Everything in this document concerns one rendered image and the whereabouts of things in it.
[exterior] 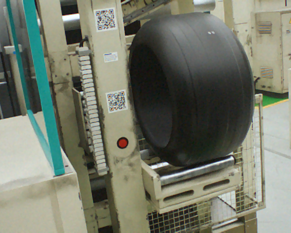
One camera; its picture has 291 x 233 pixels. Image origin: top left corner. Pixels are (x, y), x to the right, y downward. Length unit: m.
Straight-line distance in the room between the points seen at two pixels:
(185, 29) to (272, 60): 4.65
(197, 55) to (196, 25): 0.14
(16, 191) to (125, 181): 0.85
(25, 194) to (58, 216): 0.08
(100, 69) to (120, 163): 0.36
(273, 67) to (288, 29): 0.57
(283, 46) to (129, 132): 4.63
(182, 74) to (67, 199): 0.71
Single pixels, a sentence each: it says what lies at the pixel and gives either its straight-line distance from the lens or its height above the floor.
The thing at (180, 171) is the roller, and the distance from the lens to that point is 1.54.
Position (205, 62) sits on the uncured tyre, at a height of 1.33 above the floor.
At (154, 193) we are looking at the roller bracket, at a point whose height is 0.88.
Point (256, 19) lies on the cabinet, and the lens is 6.14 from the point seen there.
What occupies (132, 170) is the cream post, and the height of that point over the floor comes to 0.94.
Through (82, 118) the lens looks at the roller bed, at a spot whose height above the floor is 1.08.
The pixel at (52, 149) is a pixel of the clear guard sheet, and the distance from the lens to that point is 0.72.
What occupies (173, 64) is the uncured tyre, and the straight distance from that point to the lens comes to 1.35.
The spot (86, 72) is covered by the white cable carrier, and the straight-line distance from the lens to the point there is 1.41.
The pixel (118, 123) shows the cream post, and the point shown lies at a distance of 1.46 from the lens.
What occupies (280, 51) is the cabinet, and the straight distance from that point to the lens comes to 5.91.
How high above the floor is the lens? 1.55
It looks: 15 degrees down
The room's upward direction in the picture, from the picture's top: 7 degrees counter-clockwise
